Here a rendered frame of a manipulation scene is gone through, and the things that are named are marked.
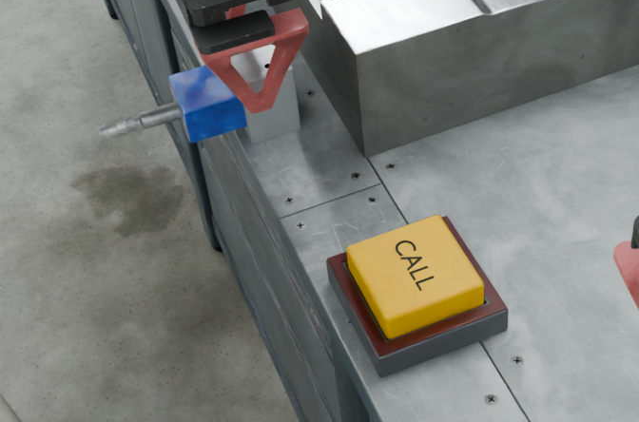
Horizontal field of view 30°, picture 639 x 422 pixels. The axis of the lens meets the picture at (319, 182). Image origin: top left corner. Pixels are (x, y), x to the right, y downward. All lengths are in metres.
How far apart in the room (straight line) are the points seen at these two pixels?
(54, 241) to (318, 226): 1.18
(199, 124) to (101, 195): 1.17
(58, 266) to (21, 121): 0.36
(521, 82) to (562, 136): 0.05
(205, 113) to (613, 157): 0.27
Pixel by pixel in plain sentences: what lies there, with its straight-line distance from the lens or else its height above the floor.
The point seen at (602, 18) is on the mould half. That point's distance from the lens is 0.81.
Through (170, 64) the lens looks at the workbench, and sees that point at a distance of 1.55.
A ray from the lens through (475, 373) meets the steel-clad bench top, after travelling 0.68.
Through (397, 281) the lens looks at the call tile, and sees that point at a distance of 0.67.
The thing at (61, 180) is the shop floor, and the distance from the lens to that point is 2.00.
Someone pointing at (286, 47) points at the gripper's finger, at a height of 0.90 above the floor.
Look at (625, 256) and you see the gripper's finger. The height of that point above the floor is 0.99.
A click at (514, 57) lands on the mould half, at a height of 0.85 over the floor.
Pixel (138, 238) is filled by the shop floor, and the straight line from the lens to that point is 1.87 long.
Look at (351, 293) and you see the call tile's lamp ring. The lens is 0.69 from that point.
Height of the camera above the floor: 1.36
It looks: 46 degrees down
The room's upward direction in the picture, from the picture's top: 7 degrees counter-clockwise
